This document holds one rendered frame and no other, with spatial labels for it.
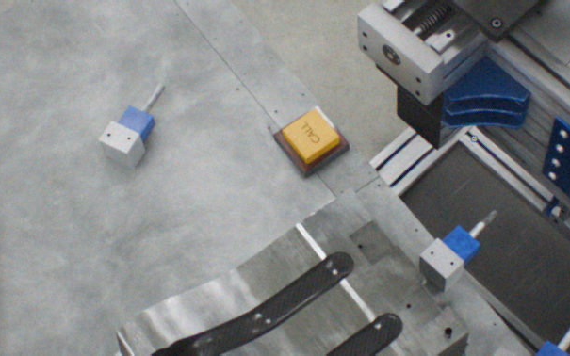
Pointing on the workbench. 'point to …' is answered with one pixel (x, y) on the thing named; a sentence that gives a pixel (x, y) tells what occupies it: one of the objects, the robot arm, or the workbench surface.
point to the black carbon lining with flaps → (322, 279)
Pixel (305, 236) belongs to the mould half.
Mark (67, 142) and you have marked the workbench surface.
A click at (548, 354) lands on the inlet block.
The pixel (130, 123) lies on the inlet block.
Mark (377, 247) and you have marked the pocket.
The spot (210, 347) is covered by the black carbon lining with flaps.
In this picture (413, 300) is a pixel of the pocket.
